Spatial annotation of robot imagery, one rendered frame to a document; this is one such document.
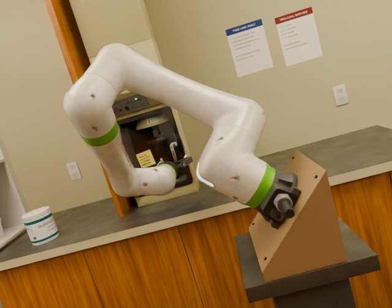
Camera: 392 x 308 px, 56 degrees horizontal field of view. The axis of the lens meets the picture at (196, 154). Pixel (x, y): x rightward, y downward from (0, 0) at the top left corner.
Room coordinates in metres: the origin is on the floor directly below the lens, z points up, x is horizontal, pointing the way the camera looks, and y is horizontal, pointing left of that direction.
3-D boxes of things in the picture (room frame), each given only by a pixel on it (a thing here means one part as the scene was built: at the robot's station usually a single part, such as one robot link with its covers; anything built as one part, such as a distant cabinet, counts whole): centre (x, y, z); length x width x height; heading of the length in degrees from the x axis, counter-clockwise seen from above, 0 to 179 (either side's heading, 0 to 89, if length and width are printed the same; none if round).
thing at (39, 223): (1.75, 0.82, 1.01); 0.13 x 0.13 x 0.15
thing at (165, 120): (1.81, 0.20, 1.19); 0.30 x 0.01 x 0.40; 83
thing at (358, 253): (0.96, -0.19, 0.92); 0.32 x 0.32 x 0.04; 86
